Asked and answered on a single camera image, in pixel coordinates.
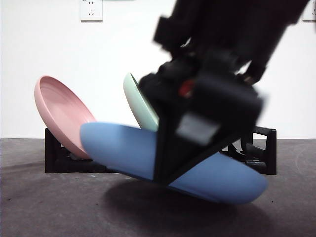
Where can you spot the black plastic dish rack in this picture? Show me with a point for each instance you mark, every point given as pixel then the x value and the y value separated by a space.
pixel 56 165

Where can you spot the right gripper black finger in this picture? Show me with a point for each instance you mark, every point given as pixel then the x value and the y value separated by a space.
pixel 170 160

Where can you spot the pale green plate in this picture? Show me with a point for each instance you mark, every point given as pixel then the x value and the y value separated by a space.
pixel 142 113

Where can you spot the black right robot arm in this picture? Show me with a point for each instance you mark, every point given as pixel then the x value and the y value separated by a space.
pixel 234 29

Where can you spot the blue plate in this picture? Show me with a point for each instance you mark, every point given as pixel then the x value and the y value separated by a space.
pixel 118 148

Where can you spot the pink plate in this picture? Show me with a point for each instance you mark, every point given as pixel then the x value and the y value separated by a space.
pixel 61 111

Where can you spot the white wall socket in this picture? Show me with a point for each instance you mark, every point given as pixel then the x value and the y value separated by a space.
pixel 91 12
pixel 311 12

